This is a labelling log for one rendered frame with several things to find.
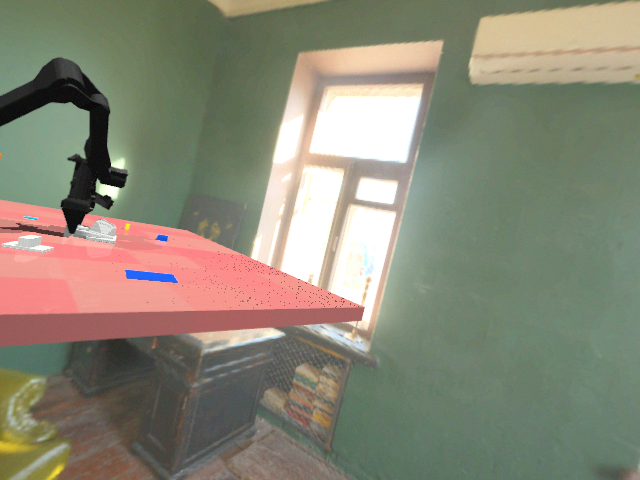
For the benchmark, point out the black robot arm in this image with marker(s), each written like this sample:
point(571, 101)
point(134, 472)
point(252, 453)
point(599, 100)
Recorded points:
point(62, 81)

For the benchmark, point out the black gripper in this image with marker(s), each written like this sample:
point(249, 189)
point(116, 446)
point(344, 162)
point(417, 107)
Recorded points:
point(78, 204)

